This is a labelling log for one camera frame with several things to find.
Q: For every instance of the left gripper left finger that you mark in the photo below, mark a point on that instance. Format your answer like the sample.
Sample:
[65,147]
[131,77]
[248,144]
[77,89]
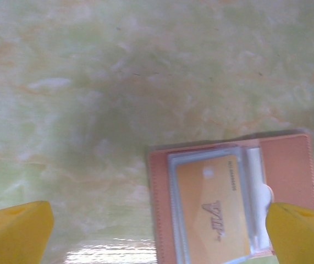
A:
[11,236]

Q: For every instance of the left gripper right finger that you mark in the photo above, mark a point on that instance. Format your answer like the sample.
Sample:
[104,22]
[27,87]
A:
[302,239]

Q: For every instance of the pink leather card holder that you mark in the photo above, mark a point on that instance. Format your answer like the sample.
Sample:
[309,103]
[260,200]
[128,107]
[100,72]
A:
[286,170]

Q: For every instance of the gold credit card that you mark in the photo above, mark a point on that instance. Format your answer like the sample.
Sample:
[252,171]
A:
[209,192]

